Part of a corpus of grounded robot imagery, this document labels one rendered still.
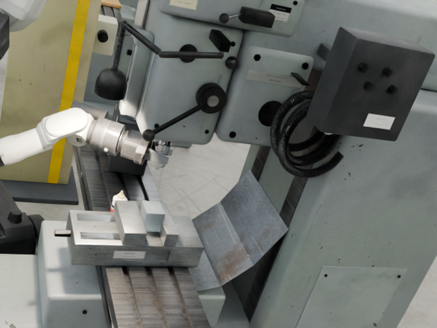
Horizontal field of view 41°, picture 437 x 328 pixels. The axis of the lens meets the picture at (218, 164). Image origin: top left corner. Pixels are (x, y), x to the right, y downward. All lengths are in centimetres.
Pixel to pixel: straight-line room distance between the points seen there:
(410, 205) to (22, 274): 112
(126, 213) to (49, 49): 179
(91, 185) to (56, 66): 149
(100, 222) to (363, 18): 85
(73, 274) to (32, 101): 183
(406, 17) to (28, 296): 125
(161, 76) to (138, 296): 55
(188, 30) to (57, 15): 191
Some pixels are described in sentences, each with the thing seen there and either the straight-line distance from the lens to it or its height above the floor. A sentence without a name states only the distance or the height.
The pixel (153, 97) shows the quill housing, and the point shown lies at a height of 143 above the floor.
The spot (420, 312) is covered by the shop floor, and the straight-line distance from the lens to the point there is 373.
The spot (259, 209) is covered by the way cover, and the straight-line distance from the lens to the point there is 177.
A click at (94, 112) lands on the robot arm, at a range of 160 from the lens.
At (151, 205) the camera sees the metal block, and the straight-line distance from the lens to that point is 159.
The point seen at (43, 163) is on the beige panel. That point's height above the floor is 16.
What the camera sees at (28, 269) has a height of 76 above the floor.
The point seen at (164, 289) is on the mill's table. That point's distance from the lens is 155.
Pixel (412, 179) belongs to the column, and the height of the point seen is 135.
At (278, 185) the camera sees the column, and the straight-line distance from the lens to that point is 173.
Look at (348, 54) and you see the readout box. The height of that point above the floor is 169.
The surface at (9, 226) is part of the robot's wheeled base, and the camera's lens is 225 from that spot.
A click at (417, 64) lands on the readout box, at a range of 129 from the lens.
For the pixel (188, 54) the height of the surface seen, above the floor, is 158.
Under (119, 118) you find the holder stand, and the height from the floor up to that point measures 115.
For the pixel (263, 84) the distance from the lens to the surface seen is 143.
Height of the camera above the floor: 195
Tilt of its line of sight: 26 degrees down
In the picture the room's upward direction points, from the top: 18 degrees clockwise
